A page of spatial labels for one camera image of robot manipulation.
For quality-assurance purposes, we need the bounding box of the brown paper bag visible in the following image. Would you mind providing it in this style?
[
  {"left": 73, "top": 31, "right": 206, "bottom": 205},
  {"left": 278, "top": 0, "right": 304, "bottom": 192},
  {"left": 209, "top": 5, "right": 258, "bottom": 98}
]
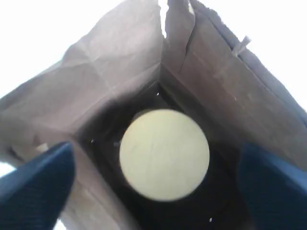
[{"left": 0, "top": 0, "right": 307, "bottom": 230}]

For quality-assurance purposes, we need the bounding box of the clear jar yellow lid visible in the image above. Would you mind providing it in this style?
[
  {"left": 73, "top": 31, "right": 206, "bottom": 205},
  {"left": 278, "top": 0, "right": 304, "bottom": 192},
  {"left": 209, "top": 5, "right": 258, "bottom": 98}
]
[{"left": 119, "top": 109, "right": 210, "bottom": 202}]

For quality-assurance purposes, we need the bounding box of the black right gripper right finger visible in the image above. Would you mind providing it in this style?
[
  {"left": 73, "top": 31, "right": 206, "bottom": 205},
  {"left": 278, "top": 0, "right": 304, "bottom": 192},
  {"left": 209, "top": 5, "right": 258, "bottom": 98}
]
[{"left": 238, "top": 144, "right": 307, "bottom": 230}]

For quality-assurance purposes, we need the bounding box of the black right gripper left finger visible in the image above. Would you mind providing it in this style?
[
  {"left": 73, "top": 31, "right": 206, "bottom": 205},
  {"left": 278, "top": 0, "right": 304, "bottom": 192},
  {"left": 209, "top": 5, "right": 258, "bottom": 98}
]
[{"left": 0, "top": 142, "right": 76, "bottom": 230}]

